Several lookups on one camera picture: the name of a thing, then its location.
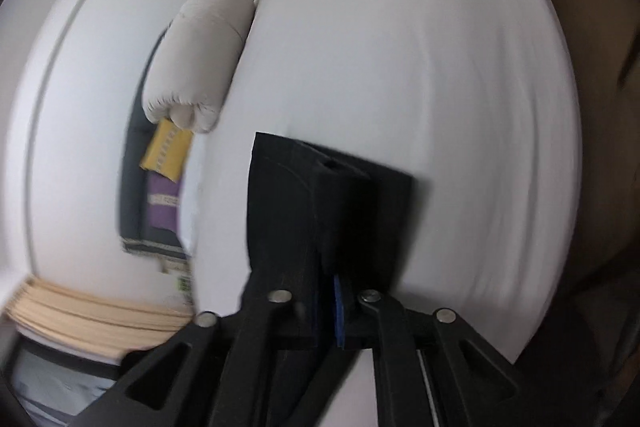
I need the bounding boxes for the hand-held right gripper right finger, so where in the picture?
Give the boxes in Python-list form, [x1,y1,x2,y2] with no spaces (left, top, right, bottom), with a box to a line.
[331,276,523,427]

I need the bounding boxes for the bed with white sheet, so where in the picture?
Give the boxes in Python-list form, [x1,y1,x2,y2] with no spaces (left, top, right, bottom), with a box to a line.
[190,0,583,427]

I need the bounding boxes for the black pants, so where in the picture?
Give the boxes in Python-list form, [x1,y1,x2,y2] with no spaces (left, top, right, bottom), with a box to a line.
[246,132,416,303]

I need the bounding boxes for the yellow patterned pillow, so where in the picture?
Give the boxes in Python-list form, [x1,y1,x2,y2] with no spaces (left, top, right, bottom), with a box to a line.
[139,118,195,182]

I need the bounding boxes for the rolled beige duvet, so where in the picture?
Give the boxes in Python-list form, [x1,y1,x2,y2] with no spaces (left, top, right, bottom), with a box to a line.
[141,0,258,135]

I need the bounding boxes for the purple patterned pillow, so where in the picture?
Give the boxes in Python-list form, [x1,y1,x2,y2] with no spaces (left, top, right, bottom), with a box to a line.
[146,172,182,234]

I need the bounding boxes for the beige curtain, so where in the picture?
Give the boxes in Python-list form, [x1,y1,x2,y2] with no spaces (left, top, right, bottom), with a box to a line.
[4,274,194,354]

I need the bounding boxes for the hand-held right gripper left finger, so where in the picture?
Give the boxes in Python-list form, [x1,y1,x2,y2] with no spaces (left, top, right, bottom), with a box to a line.
[75,256,325,427]

